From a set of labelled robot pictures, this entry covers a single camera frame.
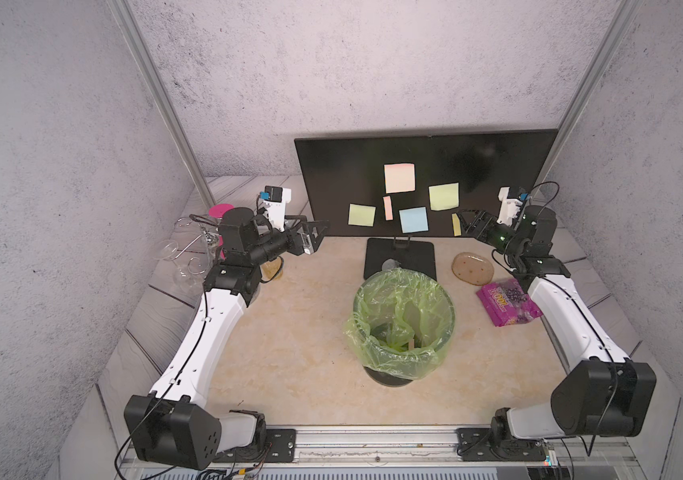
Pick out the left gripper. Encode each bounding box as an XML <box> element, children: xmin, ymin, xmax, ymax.
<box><xmin>245</xmin><ymin>214</ymin><xmax>328</xmax><ymax>269</ymax></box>

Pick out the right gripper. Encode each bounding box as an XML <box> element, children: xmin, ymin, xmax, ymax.
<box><xmin>457</xmin><ymin>208</ymin><xmax>527</xmax><ymax>263</ymax></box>

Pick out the yellow narrow sticky note bottom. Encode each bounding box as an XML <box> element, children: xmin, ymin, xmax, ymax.
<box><xmin>451</xmin><ymin>213</ymin><xmax>463</xmax><ymax>237</ymax></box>

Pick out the light green sticky note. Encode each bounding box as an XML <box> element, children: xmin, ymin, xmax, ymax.
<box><xmin>429</xmin><ymin>183</ymin><xmax>459</xmax><ymax>211</ymax></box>

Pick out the blue sticky note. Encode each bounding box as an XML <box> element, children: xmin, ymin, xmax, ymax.
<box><xmin>399</xmin><ymin>207</ymin><xmax>429</xmax><ymax>234</ymax></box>

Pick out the small pink narrow sticky note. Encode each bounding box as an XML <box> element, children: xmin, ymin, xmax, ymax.
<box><xmin>383</xmin><ymin>196</ymin><xmax>393</xmax><ymax>221</ymax></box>

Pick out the large pink sticky note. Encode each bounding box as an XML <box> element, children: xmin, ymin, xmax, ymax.
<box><xmin>383</xmin><ymin>163</ymin><xmax>415</xmax><ymax>194</ymax></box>

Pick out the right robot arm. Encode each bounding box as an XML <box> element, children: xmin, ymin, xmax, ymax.
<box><xmin>457</xmin><ymin>206</ymin><xmax>657</xmax><ymax>461</ymax></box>

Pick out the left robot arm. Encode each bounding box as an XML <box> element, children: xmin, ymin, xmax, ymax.
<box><xmin>123</xmin><ymin>207</ymin><xmax>330</xmax><ymax>471</ymax></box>

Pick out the black monitor stand base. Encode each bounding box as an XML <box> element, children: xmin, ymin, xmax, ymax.
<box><xmin>363</xmin><ymin>237</ymin><xmax>437</xmax><ymax>280</ymax></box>

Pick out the black computer monitor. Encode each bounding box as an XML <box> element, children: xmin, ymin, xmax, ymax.
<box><xmin>294</xmin><ymin>129</ymin><xmax>557</xmax><ymax>237</ymax></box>

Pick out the amber plastic cup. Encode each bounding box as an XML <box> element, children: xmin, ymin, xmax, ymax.
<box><xmin>260</xmin><ymin>256</ymin><xmax>284</xmax><ymax>284</ymax></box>

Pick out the purple snack bag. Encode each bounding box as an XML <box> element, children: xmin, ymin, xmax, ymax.
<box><xmin>477</xmin><ymin>278</ymin><xmax>543</xmax><ymax>327</ymax></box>

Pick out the pink wine glass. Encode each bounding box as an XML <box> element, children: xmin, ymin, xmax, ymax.
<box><xmin>208</xmin><ymin>203</ymin><xmax>234</xmax><ymax>258</ymax></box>

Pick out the black trash bin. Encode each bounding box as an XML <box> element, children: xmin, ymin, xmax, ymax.
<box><xmin>360</xmin><ymin>269</ymin><xmax>453</xmax><ymax>388</ymax></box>

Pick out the green plastic bin liner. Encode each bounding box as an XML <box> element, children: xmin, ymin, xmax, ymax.
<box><xmin>342</xmin><ymin>267</ymin><xmax>457</xmax><ymax>382</ymax></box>

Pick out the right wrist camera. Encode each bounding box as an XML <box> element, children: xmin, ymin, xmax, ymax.
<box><xmin>497</xmin><ymin>187</ymin><xmax>529</xmax><ymax>227</ymax></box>

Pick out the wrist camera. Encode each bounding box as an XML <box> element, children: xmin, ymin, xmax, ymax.
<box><xmin>259</xmin><ymin>185</ymin><xmax>292</xmax><ymax>231</ymax></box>
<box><xmin>497</xmin><ymin>187</ymin><xmax>529</xmax><ymax>227</ymax></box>

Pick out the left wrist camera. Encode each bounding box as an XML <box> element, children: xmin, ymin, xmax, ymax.
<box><xmin>259</xmin><ymin>185</ymin><xmax>292</xmax><ymax>231</ymax></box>

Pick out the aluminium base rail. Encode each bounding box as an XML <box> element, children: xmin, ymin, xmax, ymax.
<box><xmin>117</xmin><ymin>425</ymin><xmax>645</xmax><ymax>479</ymax></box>

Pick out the left aluminium frame post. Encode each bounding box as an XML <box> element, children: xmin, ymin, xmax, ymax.
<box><xmin>107</xmin><ymin>0</ymin><xmax>214</xmax><ymax>207</ymax></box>

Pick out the aluminium frame post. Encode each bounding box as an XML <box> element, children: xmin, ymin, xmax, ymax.
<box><xmin>531</xmin><ymin>0</ymin><xmax>643</xmax><ymax>200</ymax></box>
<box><xmin>107</xmin><ymin>0</ymin><xmax>214</xmax><ymax>207</ymax></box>

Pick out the right aluminium frame post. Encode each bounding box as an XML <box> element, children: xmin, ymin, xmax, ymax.
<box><xmin>531</xmin><ymin>0</ymin><xmax>643</xmax><ymax>200</ymax></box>

